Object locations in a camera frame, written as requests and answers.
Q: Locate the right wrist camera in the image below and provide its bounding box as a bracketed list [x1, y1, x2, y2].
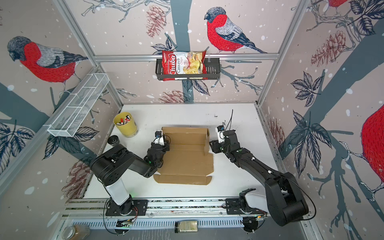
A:
[216, 125, 225, 144]

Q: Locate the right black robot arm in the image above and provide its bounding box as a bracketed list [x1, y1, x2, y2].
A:
[210, 126, 309, 226]

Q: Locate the black remote device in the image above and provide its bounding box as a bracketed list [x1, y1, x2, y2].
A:
[276, 215, 303, 226]

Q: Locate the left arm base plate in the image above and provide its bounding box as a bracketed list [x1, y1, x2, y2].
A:
[105, 199, 149, 217]

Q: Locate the black wall basket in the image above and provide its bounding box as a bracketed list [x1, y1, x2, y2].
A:
[155, 58, 221, 81]

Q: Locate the red cassava chips bag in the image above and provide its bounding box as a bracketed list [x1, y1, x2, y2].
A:
[162, 51, 207, 81]

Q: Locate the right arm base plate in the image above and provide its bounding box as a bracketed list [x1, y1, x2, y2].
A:
[222, 197, 267, 215]

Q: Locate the glass jar lying flat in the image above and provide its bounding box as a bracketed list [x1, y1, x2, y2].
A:
[174, 220, 198, 234]

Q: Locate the yellow cup with markers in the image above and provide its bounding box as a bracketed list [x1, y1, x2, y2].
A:
[113, 112, 138, 138]

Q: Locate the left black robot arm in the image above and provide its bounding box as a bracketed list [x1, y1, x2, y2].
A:
[90, 141, 170, 206]

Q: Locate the brown cardboard box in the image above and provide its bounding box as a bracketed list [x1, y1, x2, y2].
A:
[153, 127, 214, 186]

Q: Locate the white wire mesh shelf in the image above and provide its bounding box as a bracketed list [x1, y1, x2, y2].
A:
[48, 73, 110, 137]

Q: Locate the black lidded spice jar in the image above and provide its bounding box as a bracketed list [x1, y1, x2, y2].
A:
[107, 135, 120, 147]

